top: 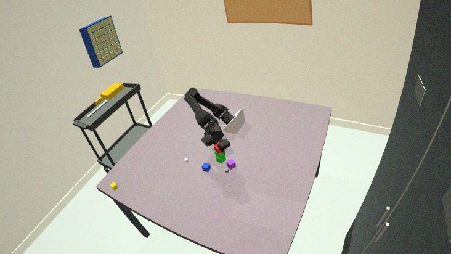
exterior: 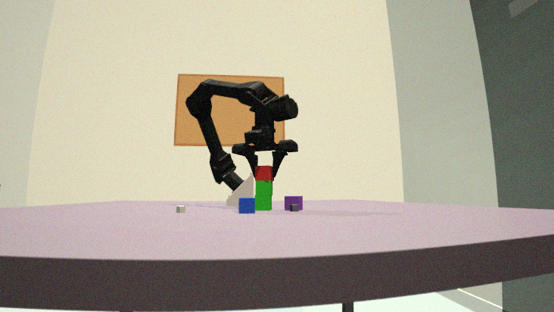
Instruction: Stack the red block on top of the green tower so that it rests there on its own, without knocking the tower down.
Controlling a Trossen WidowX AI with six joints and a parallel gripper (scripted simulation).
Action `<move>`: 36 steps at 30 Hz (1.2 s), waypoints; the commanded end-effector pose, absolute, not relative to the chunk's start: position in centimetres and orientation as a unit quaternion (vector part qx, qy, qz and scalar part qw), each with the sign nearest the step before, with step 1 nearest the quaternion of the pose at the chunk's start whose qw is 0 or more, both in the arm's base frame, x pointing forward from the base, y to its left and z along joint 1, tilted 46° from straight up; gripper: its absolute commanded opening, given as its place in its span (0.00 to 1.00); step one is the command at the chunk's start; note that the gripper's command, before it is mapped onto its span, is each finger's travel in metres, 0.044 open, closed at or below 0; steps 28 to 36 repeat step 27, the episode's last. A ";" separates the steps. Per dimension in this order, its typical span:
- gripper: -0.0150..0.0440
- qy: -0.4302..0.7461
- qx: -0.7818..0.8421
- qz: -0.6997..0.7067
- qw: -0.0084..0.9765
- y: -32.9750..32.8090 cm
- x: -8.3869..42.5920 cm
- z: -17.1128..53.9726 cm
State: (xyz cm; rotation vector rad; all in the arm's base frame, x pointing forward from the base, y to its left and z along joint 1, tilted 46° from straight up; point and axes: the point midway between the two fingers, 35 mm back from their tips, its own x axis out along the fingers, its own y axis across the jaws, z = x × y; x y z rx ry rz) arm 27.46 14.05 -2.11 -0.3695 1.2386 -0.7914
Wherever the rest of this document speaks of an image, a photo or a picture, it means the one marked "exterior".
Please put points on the red block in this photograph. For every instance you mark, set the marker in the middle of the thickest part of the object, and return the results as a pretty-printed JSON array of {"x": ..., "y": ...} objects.
[{"x": 263, "y": 173}]

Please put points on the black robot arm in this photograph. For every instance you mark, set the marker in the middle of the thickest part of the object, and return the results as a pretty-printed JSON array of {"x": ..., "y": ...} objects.
[{"x": 265, "y": 104}]

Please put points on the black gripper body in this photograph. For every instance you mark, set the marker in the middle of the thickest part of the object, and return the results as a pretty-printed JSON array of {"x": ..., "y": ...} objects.
[{"x": 284, "y": 145}]

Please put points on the blue block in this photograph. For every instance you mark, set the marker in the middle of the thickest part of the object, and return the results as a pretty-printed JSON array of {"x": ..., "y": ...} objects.
[{"x": 246, "y": 205}]

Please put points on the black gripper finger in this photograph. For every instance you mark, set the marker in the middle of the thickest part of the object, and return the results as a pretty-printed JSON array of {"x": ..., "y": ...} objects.
[
  {"x": 277, "y": 159},
  {"x": 253, "y": 161}
]

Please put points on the purple cube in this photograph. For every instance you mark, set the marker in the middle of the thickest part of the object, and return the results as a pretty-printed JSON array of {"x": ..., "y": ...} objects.
[{"x": 293, "y": 200}]

